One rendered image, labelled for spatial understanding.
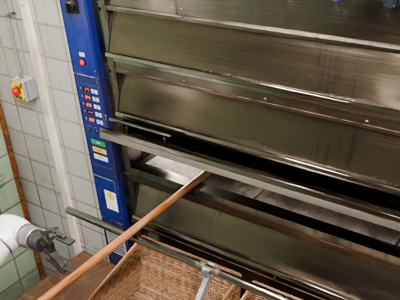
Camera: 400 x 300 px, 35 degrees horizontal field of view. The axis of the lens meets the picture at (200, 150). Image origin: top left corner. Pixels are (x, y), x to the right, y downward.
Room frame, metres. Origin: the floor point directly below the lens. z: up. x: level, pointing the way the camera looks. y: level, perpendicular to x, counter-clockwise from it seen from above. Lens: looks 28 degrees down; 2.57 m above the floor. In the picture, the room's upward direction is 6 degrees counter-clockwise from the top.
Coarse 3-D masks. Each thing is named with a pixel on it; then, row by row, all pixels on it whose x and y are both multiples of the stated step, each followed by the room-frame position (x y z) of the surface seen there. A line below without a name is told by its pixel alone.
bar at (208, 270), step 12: (84, 216) 2.13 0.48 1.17; (108, 228) 2.04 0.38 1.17; (120, 228) 2.02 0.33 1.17; (132, 240) 1.96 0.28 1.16; (144, 240) 1.93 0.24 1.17; (168, 252) 1.85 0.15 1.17; (180, 252) 1.83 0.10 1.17; (192, 264) 1.77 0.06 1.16; (204, 264) 1.75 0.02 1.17; (204, 276) 1.73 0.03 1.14; (216, 276) 1.71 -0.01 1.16; (228, 276) 1.68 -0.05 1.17; (204, 288) 1.70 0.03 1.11; (252, 288) 1.62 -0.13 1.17; (264, 288) 1.60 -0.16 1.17
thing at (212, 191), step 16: (144, 176) 2.42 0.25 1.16; (160, 176) 2.37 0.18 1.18; (176, 176) 2.35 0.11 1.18; (192, 192) 2.25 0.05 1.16; (208, 192) 2.20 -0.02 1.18; (224, 192) 2.19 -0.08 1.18; (240, 208) 2.09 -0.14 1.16; (256, 208) 2.05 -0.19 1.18; (272, 208) 2.04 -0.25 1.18; (288, 224) 1.96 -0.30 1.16; (304, 224) 1.92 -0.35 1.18; (320, 224) 1.91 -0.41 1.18; (336, 240) 1.83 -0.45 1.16; (352, 240) 1.80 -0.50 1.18; (368, 240) 1.79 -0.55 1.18; (368, 256) 1.75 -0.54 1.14; (384, 256) 1.71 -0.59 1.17
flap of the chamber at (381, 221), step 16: (128, 144) 2.25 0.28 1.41; (176, 144) 2.22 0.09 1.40; (192, 144) 2.23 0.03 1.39; (208, 144) 2.23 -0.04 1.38; (176, 160) 2.09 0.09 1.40; (192, 160) 2.05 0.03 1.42; (224, 160) 2.05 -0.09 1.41; (240, 160) 2.06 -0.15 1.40; (256, 160) 2.06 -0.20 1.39; (224, 176) 1.95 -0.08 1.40; (240, 176) 1.91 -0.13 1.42; (272, 176) 1.90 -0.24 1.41; (288, 176) 1.90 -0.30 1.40; (304, 176) 1.91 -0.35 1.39; (320, 176) 1.91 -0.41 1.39; (288, 192) 1.79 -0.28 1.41; (336, 192) 1.77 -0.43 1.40; (352, 192) 1.77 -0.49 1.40; (368, 192) 1.77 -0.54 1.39; (336, 208) 1.67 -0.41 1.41; (384, 208) 1.65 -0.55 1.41; (384, 224) 1.57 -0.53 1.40
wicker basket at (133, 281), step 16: (128, 256) 2.32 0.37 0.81; (144, 256) 2.37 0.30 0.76; (160, 256) 2.32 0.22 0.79; (192, 256) 2.22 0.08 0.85; (112, 272) 2.24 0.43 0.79; (128, 272) 2.31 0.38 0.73; (144, 272) 2.36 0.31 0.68; (160, 272) 2.30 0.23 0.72; (192, 272) 2.21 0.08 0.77; (112, 288) 2.23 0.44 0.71; (128, 288) 2.29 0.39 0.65; (160, 288) 2.29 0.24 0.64; (176, 288) 2.24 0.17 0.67; (192, 288) 2.19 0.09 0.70; (208, 288) 2.14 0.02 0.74; (240, 288) 2.06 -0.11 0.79
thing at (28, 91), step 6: (12, 78) 2.84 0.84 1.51; (18, 78) 2.83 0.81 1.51; (24, 78) 2.82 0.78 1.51; (30, 78) 2.82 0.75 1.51; (12, 84) 2.82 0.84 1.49; (18, 84) 2.79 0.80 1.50; (24, 84) 2.78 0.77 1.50; (30, 84) 2.80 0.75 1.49; (24, 90) 2.77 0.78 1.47; (30, 90) 2.80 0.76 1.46; (36, 90) 2.82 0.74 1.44; (18, 96) 2.80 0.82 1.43; (24, 96) 2.77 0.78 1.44; (30, 96) 2.79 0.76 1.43; (36, 96) 2.82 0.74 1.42
